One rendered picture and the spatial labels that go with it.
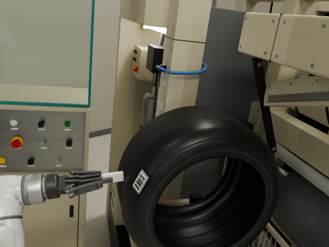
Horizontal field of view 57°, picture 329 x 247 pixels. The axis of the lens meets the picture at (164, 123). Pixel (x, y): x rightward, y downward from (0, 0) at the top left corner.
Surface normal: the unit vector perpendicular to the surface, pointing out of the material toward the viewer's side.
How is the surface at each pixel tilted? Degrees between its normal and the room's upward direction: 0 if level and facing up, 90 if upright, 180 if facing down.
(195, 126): 23
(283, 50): 90
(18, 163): 90
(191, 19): 90
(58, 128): 90
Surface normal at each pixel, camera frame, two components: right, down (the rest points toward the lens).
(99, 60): 0.72, 0.32
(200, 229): -0.20, -0.89
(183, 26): 0.26, 0.36
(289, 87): -0.96, -0.03
